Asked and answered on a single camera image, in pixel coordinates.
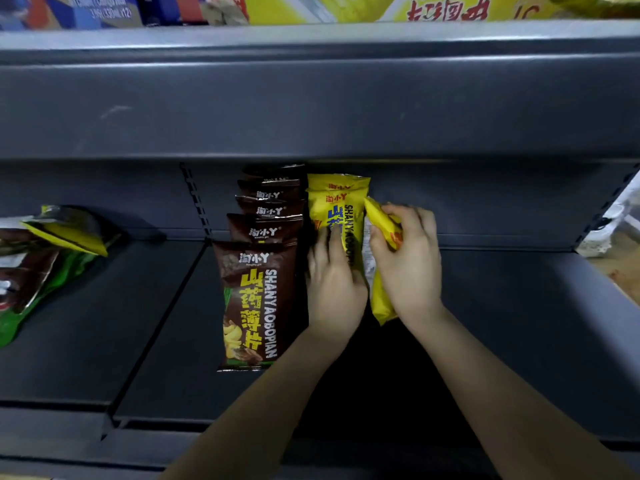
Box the person's right hand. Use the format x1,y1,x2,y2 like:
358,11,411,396
368,203,445,331

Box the person's left hand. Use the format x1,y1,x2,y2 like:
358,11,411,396
305,225,370,346

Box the large yellow crisp bag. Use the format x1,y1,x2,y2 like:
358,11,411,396
549,0,640,20

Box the person's right forearm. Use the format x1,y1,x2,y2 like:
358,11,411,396
407,304,640,480

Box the blue printed drink carton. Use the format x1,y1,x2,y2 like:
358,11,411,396
0,0,147,31
137,0,209,27

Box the heap of green brown bags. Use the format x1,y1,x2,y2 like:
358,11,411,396
0,204,124,349

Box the dark blue metal shelf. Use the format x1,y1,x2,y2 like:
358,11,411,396
0,19,640,480

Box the yellow red printed carton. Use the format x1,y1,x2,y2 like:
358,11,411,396
201,0,567,26

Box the person's left forearm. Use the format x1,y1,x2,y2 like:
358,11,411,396
159,328,352,480

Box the yellow snack packet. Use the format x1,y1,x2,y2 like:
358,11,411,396
307,189,369,269
361,195,405,327
305,173,372,194

